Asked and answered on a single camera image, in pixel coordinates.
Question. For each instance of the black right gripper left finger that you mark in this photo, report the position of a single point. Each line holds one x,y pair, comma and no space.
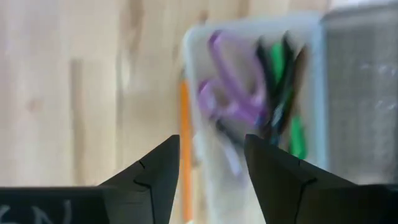
155,180

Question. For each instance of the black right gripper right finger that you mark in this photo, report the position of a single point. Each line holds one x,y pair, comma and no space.
276,180

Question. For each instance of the green highlighter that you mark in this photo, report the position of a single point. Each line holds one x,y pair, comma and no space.
298,137

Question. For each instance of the orange pencil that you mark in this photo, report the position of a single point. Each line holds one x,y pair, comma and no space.
186,140

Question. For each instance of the clear purple pen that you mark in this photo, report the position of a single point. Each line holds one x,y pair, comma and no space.
231,155

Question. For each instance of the clear plastic supply box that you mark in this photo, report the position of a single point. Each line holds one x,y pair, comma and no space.
199,149

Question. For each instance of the black pen with white print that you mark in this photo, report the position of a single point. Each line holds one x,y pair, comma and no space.
286,77

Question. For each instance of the thin black pen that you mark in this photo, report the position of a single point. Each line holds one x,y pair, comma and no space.
265,68

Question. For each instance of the grey translucent box lid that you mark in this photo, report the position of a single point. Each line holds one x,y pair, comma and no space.
360,93

